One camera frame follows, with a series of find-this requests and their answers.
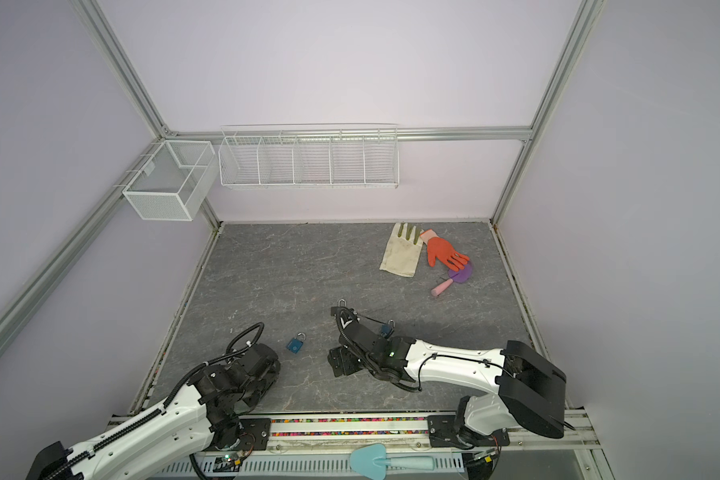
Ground small blue padlock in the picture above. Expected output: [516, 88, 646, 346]
[380, 320, 395, 338]

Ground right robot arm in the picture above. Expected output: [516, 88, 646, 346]
[328, 303, 569, 449]

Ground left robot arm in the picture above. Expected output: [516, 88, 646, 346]
[27, 322, 280, 479]

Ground teal garden trowel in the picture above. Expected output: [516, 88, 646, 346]
[349, 444, 436, 480]

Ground beige fabric glove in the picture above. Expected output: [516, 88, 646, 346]
[379, 222, 424, 278]

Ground purple pink brush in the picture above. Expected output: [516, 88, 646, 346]
[430, 262, 473, 297]

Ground red rubber glove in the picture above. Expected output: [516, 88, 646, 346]
[419, 229, 470, 272]

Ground white mesh box basket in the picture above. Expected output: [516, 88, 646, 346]
[124, 140, 219, 221]

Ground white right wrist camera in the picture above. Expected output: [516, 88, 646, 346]
[330, 305, 359, 333]

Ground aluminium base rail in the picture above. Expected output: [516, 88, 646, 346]
[107, 410, 601, 454]

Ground white slotted cable duct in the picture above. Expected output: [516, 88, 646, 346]
[133, 451, 466, 479]

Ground white wire shelf basket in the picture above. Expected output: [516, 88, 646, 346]
[218, 123, 400, 189]

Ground aluminium frame profile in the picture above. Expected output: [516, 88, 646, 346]
[0, 1, 603, 358]

